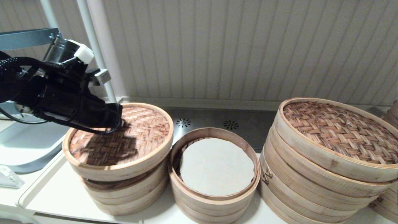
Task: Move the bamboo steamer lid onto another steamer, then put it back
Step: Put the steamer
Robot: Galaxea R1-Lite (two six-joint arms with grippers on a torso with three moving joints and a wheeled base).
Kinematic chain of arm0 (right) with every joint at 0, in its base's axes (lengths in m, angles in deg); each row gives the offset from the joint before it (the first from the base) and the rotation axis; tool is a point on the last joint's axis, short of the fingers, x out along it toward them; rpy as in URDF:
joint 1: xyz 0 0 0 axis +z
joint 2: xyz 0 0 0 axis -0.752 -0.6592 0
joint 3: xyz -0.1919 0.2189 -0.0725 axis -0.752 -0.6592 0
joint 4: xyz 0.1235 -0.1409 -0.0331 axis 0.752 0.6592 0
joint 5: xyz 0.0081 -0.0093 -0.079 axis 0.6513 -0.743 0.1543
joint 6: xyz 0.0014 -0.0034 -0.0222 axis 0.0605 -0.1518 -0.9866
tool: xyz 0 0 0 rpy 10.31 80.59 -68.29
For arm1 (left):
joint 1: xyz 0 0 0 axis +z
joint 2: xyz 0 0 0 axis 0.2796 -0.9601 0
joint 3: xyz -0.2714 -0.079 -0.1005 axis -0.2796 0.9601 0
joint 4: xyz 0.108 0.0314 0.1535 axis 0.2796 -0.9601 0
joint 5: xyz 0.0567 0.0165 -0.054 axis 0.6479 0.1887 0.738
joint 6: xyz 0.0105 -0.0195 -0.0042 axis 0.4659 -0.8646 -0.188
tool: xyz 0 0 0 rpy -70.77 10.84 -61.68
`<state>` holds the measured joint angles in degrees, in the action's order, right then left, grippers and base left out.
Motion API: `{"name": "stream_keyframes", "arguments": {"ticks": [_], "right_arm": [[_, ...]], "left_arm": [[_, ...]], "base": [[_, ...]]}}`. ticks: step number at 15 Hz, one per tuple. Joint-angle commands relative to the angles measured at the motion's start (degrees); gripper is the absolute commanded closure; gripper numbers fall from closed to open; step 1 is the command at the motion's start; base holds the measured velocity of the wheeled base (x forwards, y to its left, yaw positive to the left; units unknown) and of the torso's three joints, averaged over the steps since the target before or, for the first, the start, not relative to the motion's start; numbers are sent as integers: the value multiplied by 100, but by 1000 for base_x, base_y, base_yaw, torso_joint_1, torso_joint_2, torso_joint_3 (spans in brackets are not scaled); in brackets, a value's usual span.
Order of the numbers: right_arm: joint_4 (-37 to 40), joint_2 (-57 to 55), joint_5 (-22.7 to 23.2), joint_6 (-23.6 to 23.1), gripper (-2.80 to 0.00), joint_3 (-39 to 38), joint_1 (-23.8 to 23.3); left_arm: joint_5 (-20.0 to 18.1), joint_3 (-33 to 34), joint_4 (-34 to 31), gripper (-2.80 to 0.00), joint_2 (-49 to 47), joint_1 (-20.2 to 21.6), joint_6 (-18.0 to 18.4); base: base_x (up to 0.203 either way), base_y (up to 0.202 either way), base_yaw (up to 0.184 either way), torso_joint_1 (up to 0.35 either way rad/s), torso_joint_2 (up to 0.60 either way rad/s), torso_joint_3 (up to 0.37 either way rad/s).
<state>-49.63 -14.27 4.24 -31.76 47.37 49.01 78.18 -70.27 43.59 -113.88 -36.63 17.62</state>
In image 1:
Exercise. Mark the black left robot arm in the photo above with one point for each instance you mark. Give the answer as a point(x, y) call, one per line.
point(18, 87)

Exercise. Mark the clear acrylic stand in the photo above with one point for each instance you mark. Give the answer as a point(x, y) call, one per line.
point(11, 179)

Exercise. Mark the small woven bamboo lid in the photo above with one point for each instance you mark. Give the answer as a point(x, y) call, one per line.
point(146, 133)

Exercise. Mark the grey-blue rack flat shelf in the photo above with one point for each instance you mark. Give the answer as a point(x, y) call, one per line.
point(25, 39)

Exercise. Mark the small bamboo steamer basket stack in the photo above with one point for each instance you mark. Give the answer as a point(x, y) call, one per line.
point(205, 208)
point(130, 199)

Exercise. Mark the grey metal rack post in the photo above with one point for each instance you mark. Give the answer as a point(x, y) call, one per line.
point(56, 36)

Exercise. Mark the small silver wrist camera box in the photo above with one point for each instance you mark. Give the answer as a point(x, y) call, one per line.
point(102, 76)

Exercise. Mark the white round pole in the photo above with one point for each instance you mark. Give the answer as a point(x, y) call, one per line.
point(49, 12)
point(93, 31)

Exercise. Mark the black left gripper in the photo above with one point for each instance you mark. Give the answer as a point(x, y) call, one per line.
point(77, 109)

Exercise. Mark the white round cloth liner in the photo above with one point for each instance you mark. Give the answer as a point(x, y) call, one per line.
point(217, 168)

